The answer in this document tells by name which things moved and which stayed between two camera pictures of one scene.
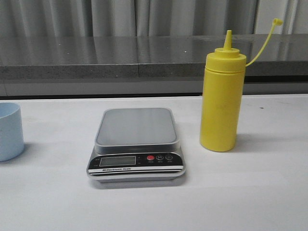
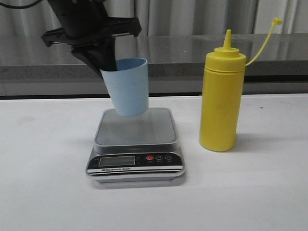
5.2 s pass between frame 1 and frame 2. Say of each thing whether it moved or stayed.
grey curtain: stayed
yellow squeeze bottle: stayed
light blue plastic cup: moved
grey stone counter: stayed
